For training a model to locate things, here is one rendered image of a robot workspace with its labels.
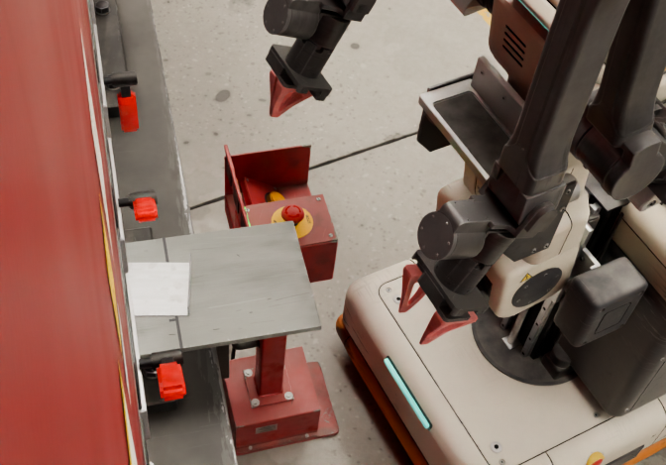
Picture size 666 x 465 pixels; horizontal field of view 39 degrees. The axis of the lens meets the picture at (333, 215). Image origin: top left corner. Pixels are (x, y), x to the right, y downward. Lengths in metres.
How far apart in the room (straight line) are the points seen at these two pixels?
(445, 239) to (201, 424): 0.44
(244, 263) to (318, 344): 1.12
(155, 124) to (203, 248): 0.39
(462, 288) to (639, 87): 0.33
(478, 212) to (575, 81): 0.21
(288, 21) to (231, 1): 1.96
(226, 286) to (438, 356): 0.91
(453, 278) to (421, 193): 1.56
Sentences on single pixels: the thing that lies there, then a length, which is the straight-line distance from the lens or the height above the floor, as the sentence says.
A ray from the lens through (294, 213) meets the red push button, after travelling 1.59.
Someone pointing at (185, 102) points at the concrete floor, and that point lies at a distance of 2.93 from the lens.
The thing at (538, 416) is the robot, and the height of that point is 0.28.
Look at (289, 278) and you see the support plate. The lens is 1.28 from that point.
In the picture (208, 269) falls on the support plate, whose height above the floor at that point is 1.00.
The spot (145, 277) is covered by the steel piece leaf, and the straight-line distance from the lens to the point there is 1.28.
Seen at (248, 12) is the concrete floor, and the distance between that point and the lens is 3.25.
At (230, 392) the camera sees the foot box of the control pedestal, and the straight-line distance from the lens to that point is 2.19.
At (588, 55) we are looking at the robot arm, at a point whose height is 1.45.
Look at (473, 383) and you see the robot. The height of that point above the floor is 0.28.
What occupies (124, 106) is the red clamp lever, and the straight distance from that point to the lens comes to 1.21.
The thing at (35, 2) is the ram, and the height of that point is 1.93.
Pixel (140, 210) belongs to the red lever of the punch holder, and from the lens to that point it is 0.95.
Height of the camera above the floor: 2.05
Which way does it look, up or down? 51 degrees down
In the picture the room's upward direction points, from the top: 8 degrees clockwise
